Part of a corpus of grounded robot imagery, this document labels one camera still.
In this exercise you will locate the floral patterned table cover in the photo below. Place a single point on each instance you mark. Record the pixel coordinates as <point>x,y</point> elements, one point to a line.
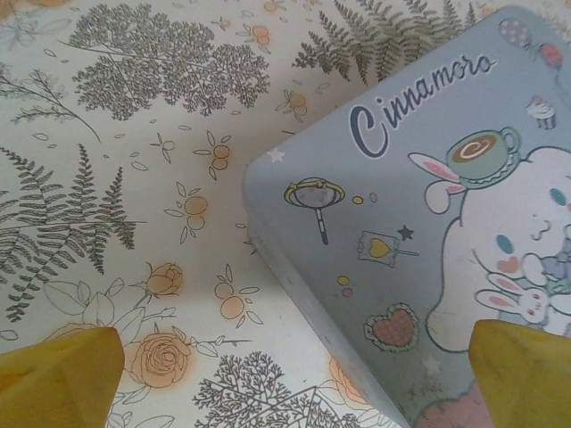
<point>134,178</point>

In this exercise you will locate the blue cartoon tin box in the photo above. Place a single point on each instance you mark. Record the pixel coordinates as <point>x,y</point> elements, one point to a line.
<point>401,245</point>

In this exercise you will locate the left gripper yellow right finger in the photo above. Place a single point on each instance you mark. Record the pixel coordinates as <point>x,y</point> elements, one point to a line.
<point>526,383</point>

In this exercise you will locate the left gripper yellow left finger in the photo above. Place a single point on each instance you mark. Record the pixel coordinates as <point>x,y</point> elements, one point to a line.
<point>58,383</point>

